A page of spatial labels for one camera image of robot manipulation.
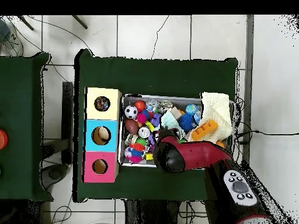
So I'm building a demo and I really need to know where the black drink can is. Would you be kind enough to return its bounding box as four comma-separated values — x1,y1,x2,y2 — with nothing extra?
138,126,151,139

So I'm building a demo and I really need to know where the mint green cloth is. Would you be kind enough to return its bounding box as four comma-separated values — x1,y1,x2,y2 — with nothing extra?
161,111,187,139

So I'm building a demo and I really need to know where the shallow mesh bin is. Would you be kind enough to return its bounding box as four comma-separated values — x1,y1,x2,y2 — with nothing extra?
117,93,235,171

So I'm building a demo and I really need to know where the wooden box with three holes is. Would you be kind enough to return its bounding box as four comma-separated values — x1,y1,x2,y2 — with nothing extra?
82,87,123,184

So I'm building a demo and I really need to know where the brown toy football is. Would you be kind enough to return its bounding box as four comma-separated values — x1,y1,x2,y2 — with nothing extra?
124,118,140,135

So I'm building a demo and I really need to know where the black and white soccer ball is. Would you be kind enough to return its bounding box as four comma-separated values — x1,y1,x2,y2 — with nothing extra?
124,105,139,120

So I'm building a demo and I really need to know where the plain wooden block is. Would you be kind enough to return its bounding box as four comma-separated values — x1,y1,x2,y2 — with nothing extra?
169,107,183,120

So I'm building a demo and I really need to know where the blue spiky ball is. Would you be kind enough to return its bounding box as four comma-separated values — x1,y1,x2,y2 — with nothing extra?
178,113,196,131

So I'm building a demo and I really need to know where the dark green tablecloth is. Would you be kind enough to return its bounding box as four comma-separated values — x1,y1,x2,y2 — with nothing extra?
73,48,239,203
0,51,54,202

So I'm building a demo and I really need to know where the orange toy brick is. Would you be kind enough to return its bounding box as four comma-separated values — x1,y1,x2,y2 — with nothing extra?
190,119,220,142

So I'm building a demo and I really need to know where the cream knitted cloth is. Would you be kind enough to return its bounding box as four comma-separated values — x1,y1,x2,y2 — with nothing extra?
187,91,234,144

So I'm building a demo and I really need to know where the black upright bar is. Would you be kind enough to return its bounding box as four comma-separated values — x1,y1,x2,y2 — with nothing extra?
61,81,75,165

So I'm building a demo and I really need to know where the black tripod leg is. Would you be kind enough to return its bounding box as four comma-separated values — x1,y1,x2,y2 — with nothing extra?
71,15,89,30
17,15,35,31

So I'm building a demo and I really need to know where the person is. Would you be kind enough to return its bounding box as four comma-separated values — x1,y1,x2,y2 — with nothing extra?
0,18,24,57

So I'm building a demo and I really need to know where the thin black floor cable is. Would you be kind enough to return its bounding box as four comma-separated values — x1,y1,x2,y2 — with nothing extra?
150,15,169,60

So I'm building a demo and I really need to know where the thick black floor cable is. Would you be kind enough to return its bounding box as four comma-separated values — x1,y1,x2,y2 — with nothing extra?
235,129,299,145

